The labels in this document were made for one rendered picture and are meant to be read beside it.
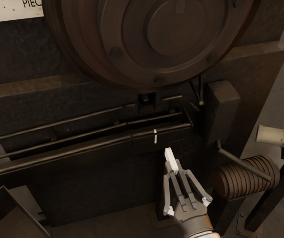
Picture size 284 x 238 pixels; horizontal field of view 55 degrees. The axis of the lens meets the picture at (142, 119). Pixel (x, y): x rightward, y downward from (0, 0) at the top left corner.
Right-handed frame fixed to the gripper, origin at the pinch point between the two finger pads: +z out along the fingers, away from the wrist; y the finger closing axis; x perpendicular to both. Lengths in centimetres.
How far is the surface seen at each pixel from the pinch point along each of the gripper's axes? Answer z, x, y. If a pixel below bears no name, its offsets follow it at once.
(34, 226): -3.7, -13.3, -39.9
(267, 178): -4.9, -18.2, 34.5
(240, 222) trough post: -5, -73, 44
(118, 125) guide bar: 19.6, -6.1, -11.0
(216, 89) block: 18.8, 4.0, 20.8
